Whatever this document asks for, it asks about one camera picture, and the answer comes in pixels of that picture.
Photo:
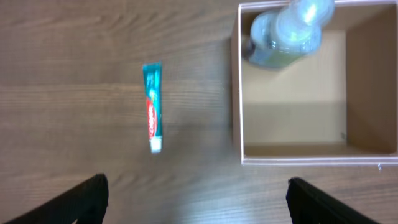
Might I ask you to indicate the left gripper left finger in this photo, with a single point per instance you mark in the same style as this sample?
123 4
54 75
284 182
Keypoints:
87 202

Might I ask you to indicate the green Colgate toothpaste tube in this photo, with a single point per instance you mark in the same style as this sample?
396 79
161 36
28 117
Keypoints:
152 74

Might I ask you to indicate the open cardboard box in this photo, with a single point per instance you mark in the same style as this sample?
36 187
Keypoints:
335 107

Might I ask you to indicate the clear pump bottle blue liquid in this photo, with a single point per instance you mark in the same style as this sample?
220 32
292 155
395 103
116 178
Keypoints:
280 37

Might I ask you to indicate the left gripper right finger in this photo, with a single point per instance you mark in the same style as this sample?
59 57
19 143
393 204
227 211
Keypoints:
310 205

